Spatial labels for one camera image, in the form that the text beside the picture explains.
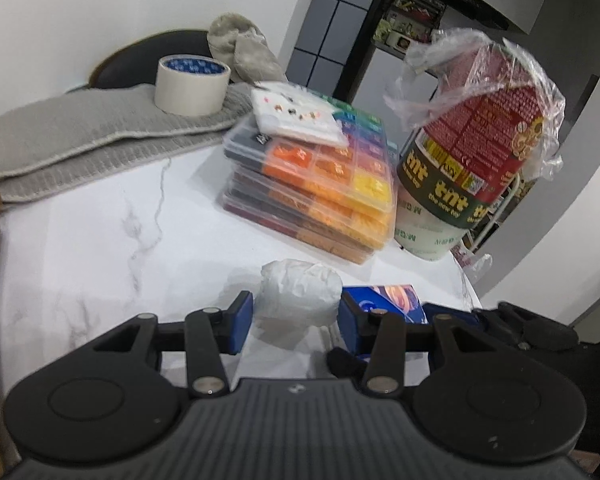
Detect white tissue ball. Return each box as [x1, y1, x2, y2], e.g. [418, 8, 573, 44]
[253, 259, 343, 327]

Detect blue tissue packet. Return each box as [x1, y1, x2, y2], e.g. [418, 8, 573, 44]
[342, 285, 428, 356]

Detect white bucket under tub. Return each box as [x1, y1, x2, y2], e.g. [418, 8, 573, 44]
[394, 188, 467, 261]

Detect stacked colourful bead boxes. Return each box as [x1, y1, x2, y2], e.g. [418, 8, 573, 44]
[221, 102, 396, 264]

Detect red tnt snack tub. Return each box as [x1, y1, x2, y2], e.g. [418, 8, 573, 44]
[385, 28, 566, 231]

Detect white card pack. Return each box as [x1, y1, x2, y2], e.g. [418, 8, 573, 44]
[251, 81, 349, 148]

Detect grey folded mat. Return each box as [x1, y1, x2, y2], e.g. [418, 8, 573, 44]
[0, 84, 251, 205]

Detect masking tape roll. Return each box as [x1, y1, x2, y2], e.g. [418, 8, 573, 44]
[155, 54, 230, 117]

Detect beige cloth on chair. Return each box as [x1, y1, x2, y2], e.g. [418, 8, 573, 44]
[207, 13, 287, 84]

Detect black chair backrest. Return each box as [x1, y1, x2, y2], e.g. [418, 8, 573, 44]
[87, 29, 211, 89]

